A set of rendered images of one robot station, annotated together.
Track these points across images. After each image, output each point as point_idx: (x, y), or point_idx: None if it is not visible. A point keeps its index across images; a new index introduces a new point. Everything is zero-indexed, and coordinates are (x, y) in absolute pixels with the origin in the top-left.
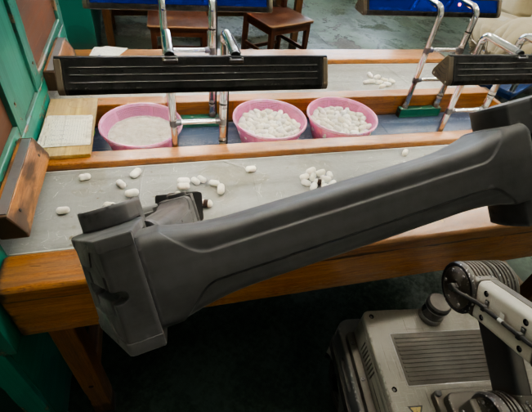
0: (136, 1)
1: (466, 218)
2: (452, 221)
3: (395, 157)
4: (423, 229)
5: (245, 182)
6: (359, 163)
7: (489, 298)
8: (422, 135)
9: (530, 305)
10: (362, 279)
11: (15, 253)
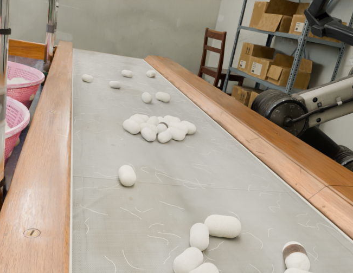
0: None
1: (209, 88)
2: (216, 92)
3: (92, 85)
4: (236, 103)
5: (172, 194)
6: (103, 102)
7: (320, 99)
8: (59, 61)
9: (335, 81)
10: None
11: None
